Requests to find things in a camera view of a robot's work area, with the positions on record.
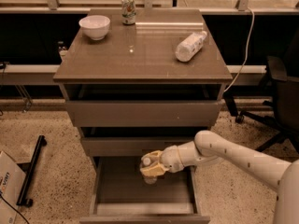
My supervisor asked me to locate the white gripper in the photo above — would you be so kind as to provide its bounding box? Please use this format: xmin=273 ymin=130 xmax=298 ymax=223
xmin=140 ymin=146 xmax=184 ymax=177

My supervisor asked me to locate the clear water bottle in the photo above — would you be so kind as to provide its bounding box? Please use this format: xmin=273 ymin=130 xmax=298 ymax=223
xmin=140 ymin=158 xmax=157 ymax=185

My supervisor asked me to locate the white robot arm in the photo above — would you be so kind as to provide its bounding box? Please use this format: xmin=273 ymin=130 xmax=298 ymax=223
xmin=140 ymin=131 xmax=299 ymax=224

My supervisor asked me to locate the grey open bottom drawer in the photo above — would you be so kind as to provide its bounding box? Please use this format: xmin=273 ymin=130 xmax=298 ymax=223
xmin=79 ymin=157 xmax=210 ymax=224

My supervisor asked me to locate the grey middle drawer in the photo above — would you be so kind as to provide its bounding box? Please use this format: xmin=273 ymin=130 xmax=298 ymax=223
xmin=81 ymin=137 xmax=192 ymax=157

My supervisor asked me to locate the grey drawer cabinet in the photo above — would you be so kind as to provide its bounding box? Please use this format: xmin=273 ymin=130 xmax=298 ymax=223
xmin=52 ymin=8 xmax=234 ymax=224

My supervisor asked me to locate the grey top drawer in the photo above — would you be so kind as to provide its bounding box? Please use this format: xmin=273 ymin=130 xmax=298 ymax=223
xmin=65 ymin=101 xmax=221 ymax=127

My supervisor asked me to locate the white bottle lying down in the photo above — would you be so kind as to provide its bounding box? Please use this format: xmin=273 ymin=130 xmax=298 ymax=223
xmin=175 ymin=31 xmax=207 ymax=63

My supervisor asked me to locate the small bottle behind cabinet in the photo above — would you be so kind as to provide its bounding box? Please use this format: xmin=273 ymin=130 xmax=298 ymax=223
xmin=58 ymin=41 xmax=68 ymax=60

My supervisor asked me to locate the black office chair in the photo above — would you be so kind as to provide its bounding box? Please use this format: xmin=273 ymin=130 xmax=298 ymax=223
xmin=224 ymin=30 xmax=299 ymax=152

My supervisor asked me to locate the black wheeled stand base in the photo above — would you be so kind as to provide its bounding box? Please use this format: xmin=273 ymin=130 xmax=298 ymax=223
xmin=16 ymin=135 xmax=47 ymax=207

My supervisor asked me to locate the cardboard box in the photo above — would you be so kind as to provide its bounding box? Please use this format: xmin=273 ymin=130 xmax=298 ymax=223
xmin=0 ymin=151 xmax=25 ymax=224

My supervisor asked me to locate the white ceramic bowl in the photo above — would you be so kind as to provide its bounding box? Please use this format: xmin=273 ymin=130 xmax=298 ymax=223
xmin=78 ymin=15 xmax=110 ymax=40

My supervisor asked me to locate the green white drink can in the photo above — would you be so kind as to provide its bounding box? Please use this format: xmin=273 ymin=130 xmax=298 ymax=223
xmin=121 ymin=0 xmax=136 ymax=25

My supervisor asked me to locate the black cable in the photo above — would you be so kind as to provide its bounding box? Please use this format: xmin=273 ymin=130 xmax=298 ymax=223
xmin=0 ymin=192 xmax=32 ymax=224

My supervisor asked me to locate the white cable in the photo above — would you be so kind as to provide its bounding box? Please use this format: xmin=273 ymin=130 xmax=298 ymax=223
xmin=223 ymin=7 xmax=256 ymax=93

